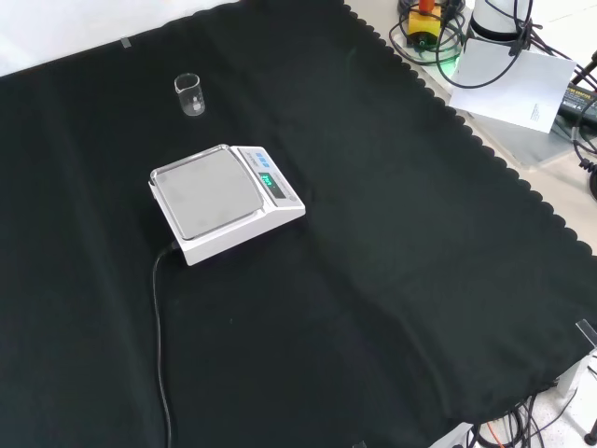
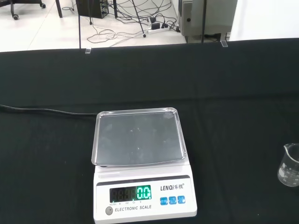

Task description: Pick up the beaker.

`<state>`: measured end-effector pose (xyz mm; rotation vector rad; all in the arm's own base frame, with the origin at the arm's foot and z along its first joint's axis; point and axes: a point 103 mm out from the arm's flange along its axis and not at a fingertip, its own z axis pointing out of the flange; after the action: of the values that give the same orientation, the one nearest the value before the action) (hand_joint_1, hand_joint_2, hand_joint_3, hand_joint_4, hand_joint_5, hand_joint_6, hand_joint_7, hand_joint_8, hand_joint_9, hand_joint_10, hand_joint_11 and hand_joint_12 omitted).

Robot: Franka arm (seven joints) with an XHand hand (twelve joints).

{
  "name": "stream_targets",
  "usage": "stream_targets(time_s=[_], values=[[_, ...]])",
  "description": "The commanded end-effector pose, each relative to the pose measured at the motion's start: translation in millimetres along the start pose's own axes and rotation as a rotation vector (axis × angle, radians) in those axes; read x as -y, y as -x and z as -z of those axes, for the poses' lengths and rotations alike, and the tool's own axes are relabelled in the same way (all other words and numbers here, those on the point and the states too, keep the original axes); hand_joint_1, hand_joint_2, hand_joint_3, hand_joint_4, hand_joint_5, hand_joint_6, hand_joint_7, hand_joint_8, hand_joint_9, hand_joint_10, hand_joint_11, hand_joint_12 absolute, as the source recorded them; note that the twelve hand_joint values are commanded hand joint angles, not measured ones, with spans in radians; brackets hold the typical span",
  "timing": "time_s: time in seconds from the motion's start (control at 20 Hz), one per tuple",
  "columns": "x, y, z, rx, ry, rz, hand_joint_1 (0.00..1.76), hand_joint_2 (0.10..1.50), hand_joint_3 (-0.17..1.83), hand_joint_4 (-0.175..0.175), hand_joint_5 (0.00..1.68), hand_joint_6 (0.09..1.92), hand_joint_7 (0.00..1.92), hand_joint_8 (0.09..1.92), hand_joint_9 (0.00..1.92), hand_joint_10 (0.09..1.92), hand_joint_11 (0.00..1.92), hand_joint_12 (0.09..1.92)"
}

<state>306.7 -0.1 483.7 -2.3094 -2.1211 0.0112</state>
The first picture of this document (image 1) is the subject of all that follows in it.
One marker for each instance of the small clear glass beaker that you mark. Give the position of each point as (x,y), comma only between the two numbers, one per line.
(190,95)

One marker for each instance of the black scalloped bench cloth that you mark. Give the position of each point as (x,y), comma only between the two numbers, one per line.
(326,261)

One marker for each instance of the white electronic balance steel pan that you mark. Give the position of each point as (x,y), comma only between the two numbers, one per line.
(224,198)

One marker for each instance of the yellow stop button box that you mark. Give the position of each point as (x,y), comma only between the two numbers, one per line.
(422,25)

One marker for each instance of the grey tape strip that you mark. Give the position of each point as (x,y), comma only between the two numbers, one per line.
(125,43)

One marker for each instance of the white paper sheet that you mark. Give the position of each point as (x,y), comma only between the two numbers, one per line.
(513,88)

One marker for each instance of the black power adapter yellow label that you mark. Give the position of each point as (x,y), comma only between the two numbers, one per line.
(580,102)

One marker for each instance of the clear tape strip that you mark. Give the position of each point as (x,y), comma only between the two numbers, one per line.
(587,330)

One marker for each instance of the grey metal base plate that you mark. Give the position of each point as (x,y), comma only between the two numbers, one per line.
(527,140)

